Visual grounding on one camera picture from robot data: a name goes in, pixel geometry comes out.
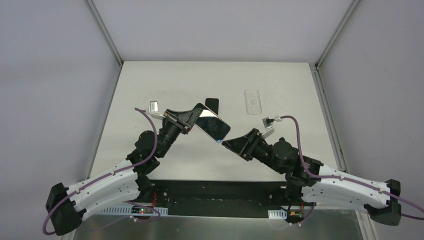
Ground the black smartphone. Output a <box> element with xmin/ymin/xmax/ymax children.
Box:
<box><xmin>205</xmin><ymin>98</ymin><xmax>220</xmax><ymax>115</ymax></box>

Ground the clear phone case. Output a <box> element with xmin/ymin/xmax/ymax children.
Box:
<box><xmin>244</xmin><ymin>89</ymin><xmax>263</xmax><ymax>115</ymax></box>

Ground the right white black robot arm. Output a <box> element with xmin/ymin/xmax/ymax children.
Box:
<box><xmin>222</xmin><ymin>128</ymin><xmax>402</xmax><ymax>226</ymax></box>

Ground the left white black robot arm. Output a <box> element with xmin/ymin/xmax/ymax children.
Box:
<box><xmin>42</xmin><ymin>108</ymin><xmax>203</xmax><ymax>236</ymax></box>

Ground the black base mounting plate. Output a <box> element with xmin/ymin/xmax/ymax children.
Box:
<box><xmin>136</xmin><ymin>179</ymin><xmax>303</xmax><ymax>218</ymax></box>

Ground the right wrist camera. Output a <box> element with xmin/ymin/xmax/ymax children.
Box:
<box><xmin>262</xmin><ymin>117</ymin><xmax>275</xmax><ymax>139</ymax></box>

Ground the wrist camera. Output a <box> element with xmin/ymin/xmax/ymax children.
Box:
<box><xmin>147</xmin><ymin>100</ymin><xmax>164</xmax><ymax>120</ymax></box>
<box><xmin>262</xmin><ymin>117</ymin><xmax>275</xmax><ymax>139</ymax></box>

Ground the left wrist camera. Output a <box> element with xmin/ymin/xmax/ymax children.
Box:
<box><xmin>147</xmin><ymin>100</ymin><xmax>164</xmax><ymax>120</ymax></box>

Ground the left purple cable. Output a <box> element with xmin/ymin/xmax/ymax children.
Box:
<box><xmin>42</xmin><ymin>107</ymin><xmax>159</xmax><ymax>237</ymax></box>

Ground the purple cable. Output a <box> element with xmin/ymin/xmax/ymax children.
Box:
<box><xmin>42</xmin><ymin>107</ymin><xmax>159</xmax><ymax>237</ymax></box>
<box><xmin>273</xmin><ymin>115</ymin><xmax>424</xmax><ymax>221</ymax></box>

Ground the right white cable duct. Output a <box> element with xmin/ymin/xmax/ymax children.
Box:
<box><xmin>267</xmin><ymin>209</ymin><xmax>288</xmax><ymax>220</ymax></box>

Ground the white cable duct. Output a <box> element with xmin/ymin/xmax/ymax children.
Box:
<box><xmin>267</xmin><ymin>209</ymin><xmax>288</xmax><ymax>220</ymax></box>
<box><xmin>96</xmin><ymin>205</ymin><xmax>169</xmax><ymax>217</ymax></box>

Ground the left white cable duct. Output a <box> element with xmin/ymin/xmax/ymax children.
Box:
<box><xmin>96</xmin><ymin>205</ymin><xmax>169</xmax><ymax>217</ymax></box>

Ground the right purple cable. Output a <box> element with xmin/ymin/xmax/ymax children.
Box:
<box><xmin>273</xmin><ymin>115</ymin><xmax>424</xmax><ymax>221</ymax></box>

